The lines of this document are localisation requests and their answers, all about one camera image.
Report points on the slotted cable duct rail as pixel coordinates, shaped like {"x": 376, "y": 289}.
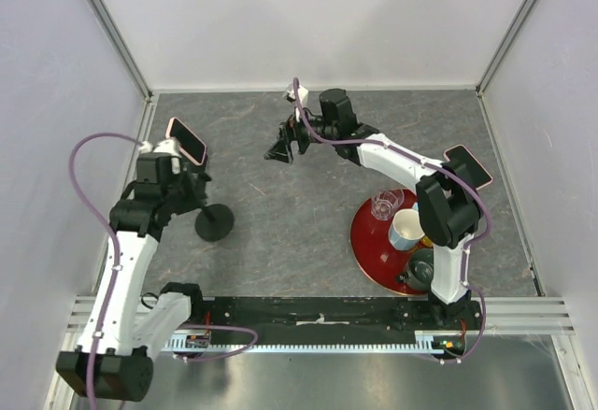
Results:
{"x": 194, "y": 343}

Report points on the aluminium frame front rail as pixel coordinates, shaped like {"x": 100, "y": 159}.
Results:
{"x": 505, "y": 315}

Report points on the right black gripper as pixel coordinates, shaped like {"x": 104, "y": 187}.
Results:
{"x": 291, "y": 131}

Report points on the light blue white mug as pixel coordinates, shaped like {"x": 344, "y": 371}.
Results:
{"x": 405, "y": 231}

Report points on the yellow cup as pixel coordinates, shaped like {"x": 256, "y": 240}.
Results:
{"x": 427, "y": 242}

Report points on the pink case smartphone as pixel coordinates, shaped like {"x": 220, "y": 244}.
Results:
{"x": 190, "y": 145}
{"x": 479, "y": 174}

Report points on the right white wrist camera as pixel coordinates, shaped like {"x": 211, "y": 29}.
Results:
{"x": 298, "y": 97}

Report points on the red round tray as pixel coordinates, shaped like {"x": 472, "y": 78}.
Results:
{"x": 373, "y": 252}

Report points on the black round base phone holder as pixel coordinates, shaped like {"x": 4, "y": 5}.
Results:
{"x": 215, "y": 221}

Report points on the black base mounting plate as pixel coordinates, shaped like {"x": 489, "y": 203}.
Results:
{"x": 337, "y": 319}

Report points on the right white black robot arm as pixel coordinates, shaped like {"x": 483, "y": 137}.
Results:
{"x": 449, "y": 205}

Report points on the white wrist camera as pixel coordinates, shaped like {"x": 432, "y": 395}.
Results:
{"x": 298, "y": 97}
{"x": 169, "y": 146}

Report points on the aluminium corner post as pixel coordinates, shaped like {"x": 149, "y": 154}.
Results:
{"x": 118, "y": 43}
{"x": 512, "y": 32}

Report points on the left aluminium corner post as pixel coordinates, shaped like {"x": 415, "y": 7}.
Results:
{"x": 118, "y": 43}

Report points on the black folding phone stand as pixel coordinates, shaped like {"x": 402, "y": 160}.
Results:
{"x": 196, "y": 170}

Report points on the right aluminium corner post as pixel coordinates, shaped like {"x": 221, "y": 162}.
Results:
{"x": 512, "y": 32}

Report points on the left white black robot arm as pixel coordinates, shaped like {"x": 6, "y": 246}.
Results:
{"x": 115, "y": 354}

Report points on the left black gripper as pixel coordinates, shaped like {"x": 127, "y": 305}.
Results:
{"x": 198, "y": 196}

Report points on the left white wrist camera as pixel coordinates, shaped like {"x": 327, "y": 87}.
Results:
{"x": 169, "y": 146}

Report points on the clear glass cup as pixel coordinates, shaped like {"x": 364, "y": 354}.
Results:
{"x": 385, "y": 204}

